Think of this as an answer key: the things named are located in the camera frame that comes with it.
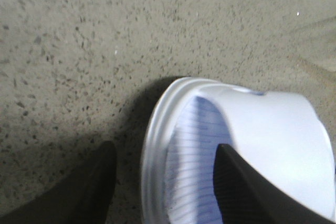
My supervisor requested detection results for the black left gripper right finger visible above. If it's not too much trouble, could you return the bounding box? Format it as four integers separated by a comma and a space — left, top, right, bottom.
213, 144, 331, 223

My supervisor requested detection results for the light blue slipper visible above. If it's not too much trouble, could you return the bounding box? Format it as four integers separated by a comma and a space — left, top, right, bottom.
140, 77, 335, 223

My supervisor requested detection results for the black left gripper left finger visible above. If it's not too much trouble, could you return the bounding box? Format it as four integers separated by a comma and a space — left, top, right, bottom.
1, 141, 117, 223

